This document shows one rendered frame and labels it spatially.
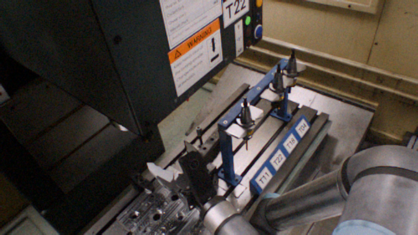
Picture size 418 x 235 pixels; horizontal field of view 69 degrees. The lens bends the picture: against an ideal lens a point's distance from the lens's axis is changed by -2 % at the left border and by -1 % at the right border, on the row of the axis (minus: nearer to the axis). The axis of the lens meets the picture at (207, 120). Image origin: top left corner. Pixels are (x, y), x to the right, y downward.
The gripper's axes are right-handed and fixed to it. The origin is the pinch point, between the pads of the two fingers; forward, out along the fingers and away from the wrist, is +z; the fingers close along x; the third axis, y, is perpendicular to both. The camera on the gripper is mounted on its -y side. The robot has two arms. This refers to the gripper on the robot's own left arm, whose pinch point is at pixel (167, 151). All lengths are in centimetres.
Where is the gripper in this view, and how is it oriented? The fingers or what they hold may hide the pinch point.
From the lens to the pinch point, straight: 80.0
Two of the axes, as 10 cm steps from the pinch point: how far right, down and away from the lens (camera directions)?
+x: 8.0, -4.8, 3.6
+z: -5.9, -5.4, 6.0
